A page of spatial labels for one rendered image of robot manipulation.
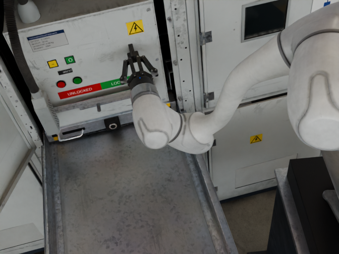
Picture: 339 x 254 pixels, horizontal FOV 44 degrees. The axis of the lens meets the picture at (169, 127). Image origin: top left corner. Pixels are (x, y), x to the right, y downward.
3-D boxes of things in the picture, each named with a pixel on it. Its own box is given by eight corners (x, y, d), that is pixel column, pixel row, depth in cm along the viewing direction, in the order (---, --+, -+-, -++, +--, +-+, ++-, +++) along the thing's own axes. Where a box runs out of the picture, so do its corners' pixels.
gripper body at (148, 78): (132, 103, 133) (127, 84, 139) (158, 97, 134) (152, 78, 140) (127, 86, 127) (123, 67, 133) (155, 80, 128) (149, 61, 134)
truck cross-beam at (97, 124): (176, 111, 174) (175, 101, 169) (49, 142, 170) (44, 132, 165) (174, 103, 177) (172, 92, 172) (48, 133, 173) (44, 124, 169)
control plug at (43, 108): (60, 133, 154) (44, 100, 140) (47, 136, 153) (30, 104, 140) (59, 118, 159) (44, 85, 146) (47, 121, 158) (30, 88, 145)
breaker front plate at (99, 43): (169, 105, 170) (153, 3, 134) (52, 133, 167) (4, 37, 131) (168, 103, 171) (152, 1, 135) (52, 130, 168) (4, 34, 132)
